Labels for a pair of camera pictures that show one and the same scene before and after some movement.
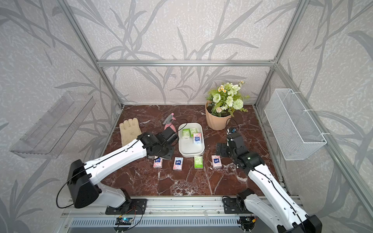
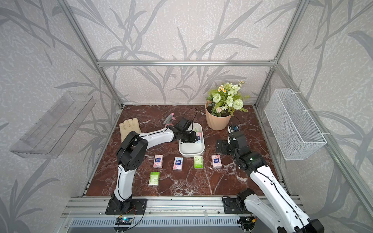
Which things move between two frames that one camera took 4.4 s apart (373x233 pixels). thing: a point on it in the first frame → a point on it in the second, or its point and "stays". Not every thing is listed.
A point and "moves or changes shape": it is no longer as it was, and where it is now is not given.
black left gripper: x=169 y=156 → x=193 y=139
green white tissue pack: x=185 y=132 moves or changes shape
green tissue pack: x=198 y=162 stays
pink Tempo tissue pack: x=216 y=161 stays
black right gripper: x=224 y=147 stays
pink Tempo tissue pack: x=158 y=163 stays
